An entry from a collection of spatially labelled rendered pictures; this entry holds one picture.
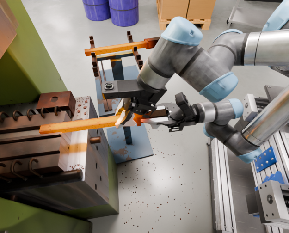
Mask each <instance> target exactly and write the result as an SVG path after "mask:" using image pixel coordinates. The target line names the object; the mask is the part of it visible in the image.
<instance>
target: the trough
mask: <svg viewBox="0 0 289 233"><path fill-rule="evenodd" d="M40 127H41V126H33V127H25V128H17V129H6V130H0V139H5V138H13V137H20V136H28V135H38V134H40V133H39V130H40Z"/></svg>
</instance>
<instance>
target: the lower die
mask: <svg viewBox="0 0 289 233"><path fill-rule="evenodd" d="M57 114H58V116H56V115H55V113H54V112H53V113H45V114H44V116H45V117H42V116H41V114H36V115H30V117H31V119H29V118H28V117H27V116H16V118H17V120H16V121H15V120H14V119H13V117H8V118H2V120H3V122H0V130H6V129H17V128H25V127H33V126H41V125H44V124H52V123H61V122H69V121H72V120H71V119H70V117H69V116H68V114H67V112H66V111H61V112H57ZM71 135H72V132H66V133H62V132H54V133H46V134H38V135H28V136H20V137H13V138H5V139H0V162H1V163H3V164H5V165H6V167H2V166H0V175H1V176H4V177H6V178H9V179H13V178H19V177H17V176H15V175H13V174H12V173H11V171H10V167H11V164H12V162H13V161H15V160H19V161H20V162H22V165H19V164H18V163H16V164H15V166H14V170H15V172H17V173H19V174H21V175H23V176H26V177H28V176H35V174H33V173H32V172H30V171H29V170H28V162H29V160H30V159H32V158H35V159H37V160H38V163H36V162H35V161H32V164H31V167H32V169H33V170H35V171H36V172H38V173H40V174H48V173H54V172H63V171H67V166H68V157H69V150H70V142H71ZM68 147H69V149H68ZM0 180H2V179H0Z"/></svg>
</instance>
